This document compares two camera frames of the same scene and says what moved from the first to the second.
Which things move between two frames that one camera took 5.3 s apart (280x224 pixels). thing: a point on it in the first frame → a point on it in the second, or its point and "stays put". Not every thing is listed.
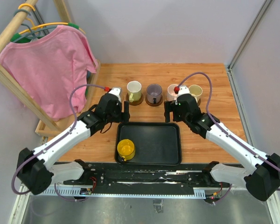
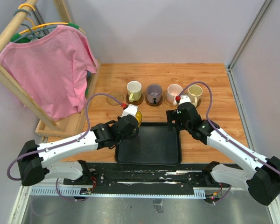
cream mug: x=196 y=91 stays put
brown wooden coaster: x=156 y=104 stays put
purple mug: x=154 y=93 stays put
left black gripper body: x=117 y=116 → x=129 y=136
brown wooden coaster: x=135 y=102 stays put
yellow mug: x=126 y=149 → x=138 y=117
